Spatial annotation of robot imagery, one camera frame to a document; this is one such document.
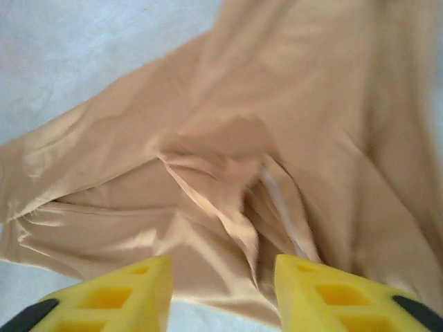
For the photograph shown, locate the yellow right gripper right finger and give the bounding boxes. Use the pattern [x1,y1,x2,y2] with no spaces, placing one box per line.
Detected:
[274,253,443,332]

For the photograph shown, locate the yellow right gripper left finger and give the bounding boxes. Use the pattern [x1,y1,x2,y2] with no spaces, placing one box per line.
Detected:
[0,255,174,332]

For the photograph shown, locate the tan t-shirt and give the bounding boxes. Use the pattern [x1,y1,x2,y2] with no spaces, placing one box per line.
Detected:
[0,0,443,328]

